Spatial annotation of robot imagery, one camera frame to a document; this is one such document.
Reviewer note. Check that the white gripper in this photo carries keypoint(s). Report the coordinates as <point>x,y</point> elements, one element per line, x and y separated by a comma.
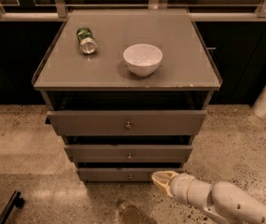
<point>180,187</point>

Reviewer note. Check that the grey bottom drawer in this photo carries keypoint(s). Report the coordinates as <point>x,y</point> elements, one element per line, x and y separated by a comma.
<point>116,174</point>

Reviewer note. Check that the grey drawer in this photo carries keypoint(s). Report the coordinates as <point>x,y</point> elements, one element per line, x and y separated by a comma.
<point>145,122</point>
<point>116,174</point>
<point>127,153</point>

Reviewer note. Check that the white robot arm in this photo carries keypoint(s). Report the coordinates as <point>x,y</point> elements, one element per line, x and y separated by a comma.
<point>225,177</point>

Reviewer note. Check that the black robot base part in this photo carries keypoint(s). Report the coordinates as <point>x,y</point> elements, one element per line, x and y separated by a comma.
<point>15,200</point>

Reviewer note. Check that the grey middle drawer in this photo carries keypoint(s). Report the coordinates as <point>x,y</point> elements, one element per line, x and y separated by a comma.
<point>127,153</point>

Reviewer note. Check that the grey drawer cabinet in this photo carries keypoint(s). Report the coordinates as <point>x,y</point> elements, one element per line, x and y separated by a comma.
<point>70,80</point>

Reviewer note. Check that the grey top drawer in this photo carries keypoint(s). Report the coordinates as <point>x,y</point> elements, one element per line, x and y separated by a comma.
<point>145,122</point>

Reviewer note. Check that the round floor drain cover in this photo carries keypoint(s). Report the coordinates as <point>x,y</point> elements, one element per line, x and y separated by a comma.
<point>129,214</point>

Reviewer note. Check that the white ceramic bowl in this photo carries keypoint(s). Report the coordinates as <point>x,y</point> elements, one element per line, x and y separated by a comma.
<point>142,59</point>

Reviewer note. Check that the green soda can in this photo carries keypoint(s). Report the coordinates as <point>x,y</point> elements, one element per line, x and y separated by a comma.
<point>86,41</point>

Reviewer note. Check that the metal railing frame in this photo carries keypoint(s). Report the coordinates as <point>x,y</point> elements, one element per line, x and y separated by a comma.
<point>61,6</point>

